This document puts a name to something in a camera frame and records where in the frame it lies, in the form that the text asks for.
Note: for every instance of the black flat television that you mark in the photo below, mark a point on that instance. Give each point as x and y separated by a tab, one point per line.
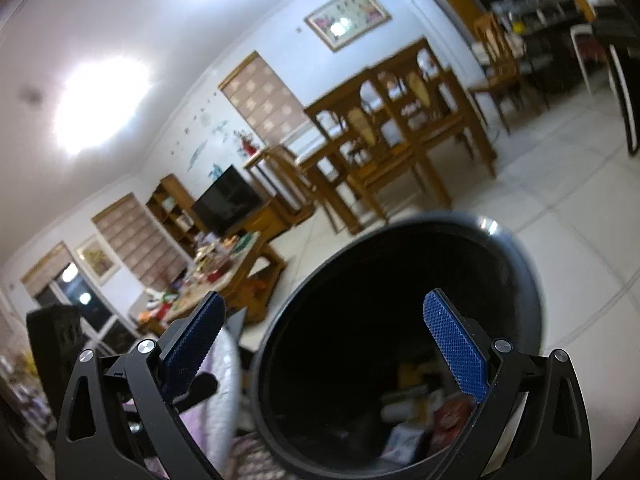
229	200

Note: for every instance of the framed picture on wall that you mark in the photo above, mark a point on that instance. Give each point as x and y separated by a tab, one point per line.
338	23

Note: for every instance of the wooden bookshelf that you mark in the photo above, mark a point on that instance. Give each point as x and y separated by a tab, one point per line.
171	205

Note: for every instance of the wooden plant stand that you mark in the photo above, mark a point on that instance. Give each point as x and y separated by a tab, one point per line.
274	173

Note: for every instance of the round ceiling lamp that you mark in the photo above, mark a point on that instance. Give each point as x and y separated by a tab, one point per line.
99	98

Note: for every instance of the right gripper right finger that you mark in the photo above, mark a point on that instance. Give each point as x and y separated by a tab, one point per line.
529	421

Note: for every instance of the dark grey trash bin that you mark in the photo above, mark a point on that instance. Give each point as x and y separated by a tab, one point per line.
348	335

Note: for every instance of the small framed flower picture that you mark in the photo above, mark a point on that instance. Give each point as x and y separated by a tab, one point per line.
97	259

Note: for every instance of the wooden dining chair front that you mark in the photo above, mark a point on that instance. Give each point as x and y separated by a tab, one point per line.
356	152

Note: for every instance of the wooden dining table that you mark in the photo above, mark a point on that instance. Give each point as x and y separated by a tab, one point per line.
432	109

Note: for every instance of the purple tablecloth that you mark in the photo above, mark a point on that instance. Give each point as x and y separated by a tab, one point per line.
209	422

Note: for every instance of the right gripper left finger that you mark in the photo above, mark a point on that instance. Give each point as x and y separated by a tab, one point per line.
121	410

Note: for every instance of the wooden chair by radiator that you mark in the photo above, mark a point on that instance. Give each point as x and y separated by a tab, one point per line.
505	70

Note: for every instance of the wooden coffee table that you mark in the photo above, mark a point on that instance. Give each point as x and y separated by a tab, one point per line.
245	277

